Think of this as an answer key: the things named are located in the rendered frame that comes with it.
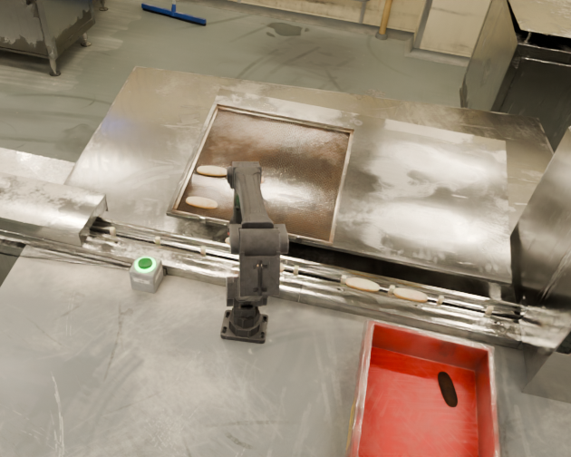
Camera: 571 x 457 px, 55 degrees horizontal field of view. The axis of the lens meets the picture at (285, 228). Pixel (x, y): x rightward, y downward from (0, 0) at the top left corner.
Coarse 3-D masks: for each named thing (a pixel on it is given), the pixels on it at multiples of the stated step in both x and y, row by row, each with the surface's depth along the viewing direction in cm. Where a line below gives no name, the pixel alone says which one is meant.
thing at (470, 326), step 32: (96, 256) 157; (128, 256) 155; (160, 256) 157; (192, 256) 158; (288, 288) 152; (320, 288) 153; (384, 320) 152; (416, 320) 149; (448, 320) 149; (480, 320) 150
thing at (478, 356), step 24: (384, 336) 141; (408, 336) 139; (432, 336) 138; (360, 360) 133; (432, 360) 144; (456, 360) 141; (480, 360) 139; (360, 384) 126; (480, 384) 135; (360, 408) 122; (480, 408) 131; (360, 432) 118; (480, 432) 127; (480, 456) 124
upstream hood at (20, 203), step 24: (0, 192) 161; (24, 192) 162; (48, 192) 163; (72, 192) 164; (96, 192) 165; (0, 216) 154; (24, 216) 155; (48, 216) 156; (72, 216) 157; (96, 216) 162; (72, 240) 155
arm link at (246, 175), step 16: (240, 176) 128; (256, 176) 128; (240, 192) 121; (256, 192) 119; (240, 208) 122; (256, 208) 111; (240, 224) 106; (256, 224) 106; (272, 224) 106; (288, 240) 102
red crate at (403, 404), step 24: (384, 360) 143; (408, 360) 143; (384, 384) 138; (408, 384) 138; (432, 384) 139; (456, 384) 139; (384, 408) 133; (408, 408) 133; (432, 408) 134; (456, 408) 135; (384, 432) 129; (408, 432) 129; (432, 432) 130; (456, 432) 130; (360, 456) 124; (384, 456) 124; (408, 456) 125; (432, 456) 125; (456, 456) 126
